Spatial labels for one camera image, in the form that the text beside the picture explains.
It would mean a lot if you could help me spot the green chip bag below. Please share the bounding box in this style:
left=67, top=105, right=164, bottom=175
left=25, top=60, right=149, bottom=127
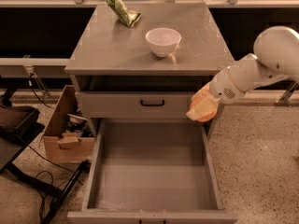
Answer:
left=106, top=0, right=141, bottom=28

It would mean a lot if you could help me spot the grey drawer cabinet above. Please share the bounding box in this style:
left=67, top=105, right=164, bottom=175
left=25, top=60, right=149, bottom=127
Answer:
left=65, top=1, right=234, bottom=134

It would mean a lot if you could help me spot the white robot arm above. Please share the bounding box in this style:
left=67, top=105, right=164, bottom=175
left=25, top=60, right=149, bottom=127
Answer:
left=186, top=26, right=299, bottom=122

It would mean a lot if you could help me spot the black stand with cables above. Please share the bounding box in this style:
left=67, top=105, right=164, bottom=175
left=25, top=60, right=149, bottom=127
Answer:
left=0, top=85, right=88, bottom=224

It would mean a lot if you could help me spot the cardboard box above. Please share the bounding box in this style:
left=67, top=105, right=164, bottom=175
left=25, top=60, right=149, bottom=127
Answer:
left=43, top=85, right=95, bottom=163

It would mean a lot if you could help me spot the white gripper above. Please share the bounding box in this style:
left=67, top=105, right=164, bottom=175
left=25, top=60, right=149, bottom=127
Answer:
left=185, top=66, right=247, bottom=122

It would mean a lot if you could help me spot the white bowl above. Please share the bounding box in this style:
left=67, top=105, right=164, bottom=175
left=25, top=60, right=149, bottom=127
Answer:
left=145, top=28, right=181, bottom=57

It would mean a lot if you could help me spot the white cup in box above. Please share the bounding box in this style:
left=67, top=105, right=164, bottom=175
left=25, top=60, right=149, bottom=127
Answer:
left=68, top=114, right=86, bottom=125

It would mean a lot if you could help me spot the closed drawer with black handle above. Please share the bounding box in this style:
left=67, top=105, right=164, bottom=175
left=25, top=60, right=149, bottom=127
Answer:
left=76, top=91, right=192, bottom=119

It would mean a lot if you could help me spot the open grey drawer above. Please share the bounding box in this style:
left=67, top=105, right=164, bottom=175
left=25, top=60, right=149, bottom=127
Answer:
left=67, top=119, right=238, bottom=224

